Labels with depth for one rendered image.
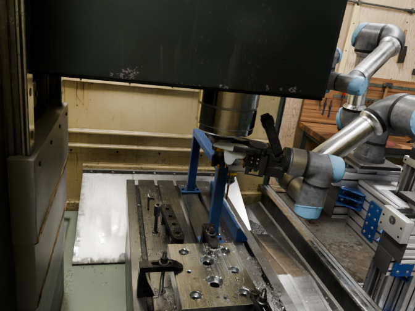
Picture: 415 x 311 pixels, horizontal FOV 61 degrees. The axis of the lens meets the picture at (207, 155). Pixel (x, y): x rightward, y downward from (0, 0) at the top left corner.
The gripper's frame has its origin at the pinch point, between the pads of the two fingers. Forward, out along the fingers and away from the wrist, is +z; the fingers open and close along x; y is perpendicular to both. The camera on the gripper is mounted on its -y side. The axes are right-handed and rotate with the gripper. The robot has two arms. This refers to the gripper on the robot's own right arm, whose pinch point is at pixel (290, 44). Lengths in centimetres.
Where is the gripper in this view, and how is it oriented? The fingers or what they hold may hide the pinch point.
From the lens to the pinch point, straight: 138.0
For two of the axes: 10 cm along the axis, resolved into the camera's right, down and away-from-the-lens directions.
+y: -1.3, 9.3, 3.3
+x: -6.8, -3.3, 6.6
